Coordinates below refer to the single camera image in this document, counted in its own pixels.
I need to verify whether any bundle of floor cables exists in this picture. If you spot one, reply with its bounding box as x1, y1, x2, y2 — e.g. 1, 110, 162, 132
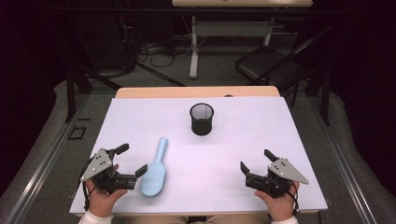
136, 40, 200, 69

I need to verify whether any person's right hand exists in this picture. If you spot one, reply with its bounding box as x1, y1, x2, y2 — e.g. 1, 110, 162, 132
254, 181, 301, 222

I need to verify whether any metal floor rail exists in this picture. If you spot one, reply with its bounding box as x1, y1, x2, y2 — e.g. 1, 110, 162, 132
311, 92, 379, 224
4, 92, 92, 224

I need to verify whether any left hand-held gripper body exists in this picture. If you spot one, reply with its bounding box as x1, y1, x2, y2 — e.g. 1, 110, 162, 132
79, 147, 138, 195

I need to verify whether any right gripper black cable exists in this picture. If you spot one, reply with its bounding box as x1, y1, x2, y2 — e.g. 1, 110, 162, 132
286, 183, 301, 216

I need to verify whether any wooden table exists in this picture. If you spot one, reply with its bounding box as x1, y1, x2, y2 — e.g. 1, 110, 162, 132
74, 86, 323, 217

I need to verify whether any thick black floor cable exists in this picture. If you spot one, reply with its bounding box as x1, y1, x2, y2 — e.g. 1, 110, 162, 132
136, 63, 187, 88

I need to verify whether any black mesh pen holder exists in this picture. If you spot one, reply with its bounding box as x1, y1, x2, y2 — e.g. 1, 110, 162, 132
189, 103, 216, 136

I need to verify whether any person's left hand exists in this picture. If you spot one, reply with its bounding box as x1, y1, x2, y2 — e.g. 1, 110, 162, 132
85, 178, 129, 218

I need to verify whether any white-framed desk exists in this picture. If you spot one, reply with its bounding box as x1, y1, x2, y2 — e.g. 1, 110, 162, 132
171, 0, 314, 79

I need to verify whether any black equipment case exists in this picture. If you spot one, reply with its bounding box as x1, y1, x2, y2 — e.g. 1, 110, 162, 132
73, 12, 138, 71

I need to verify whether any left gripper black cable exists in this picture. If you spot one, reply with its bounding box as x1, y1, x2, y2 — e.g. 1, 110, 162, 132
81, 161, 94, 212

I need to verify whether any white table mat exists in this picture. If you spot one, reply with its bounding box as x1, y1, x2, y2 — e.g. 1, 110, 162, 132
68, 95, 329, 216

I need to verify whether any black folding chair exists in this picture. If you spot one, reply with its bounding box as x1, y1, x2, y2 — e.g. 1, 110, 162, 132
234, 26, 332, 108

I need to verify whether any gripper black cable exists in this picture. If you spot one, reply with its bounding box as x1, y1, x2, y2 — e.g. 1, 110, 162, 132
81, 161, 94, 212
286, 183, 301, 216

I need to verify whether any black metal stand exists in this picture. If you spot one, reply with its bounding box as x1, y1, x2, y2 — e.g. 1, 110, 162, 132
64, 18, 122, 124
306, 27, 332, 127

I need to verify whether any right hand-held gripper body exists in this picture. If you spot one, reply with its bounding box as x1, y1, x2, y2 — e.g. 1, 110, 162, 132
245, 158, 310, 199

